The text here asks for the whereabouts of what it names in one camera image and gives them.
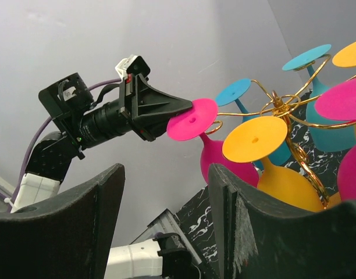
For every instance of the aluminium front rail frame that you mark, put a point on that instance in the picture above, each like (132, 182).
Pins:
(165, 223)

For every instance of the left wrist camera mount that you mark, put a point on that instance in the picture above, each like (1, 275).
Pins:
(134, 64)

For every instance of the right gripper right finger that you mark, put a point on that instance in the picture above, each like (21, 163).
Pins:
(258, 236)

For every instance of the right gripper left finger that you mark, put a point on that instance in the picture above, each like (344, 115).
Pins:
(66, 236)

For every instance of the yellow wine glass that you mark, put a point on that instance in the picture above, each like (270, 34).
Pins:
(346, 58)
(255, 140)

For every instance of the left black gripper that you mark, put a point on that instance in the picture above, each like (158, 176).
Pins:
(139, 108)

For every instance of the gold wire wine glass rack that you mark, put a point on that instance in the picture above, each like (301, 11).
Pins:
(299, 150)

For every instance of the teal wine glass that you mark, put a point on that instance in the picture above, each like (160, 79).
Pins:
(319, 113)

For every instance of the yellow wine glass back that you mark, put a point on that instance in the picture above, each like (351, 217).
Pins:
(346, 58)

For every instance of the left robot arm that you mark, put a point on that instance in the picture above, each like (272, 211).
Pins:
(67, 101)

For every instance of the yellow wine glass front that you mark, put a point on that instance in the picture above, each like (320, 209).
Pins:
(255, 140)

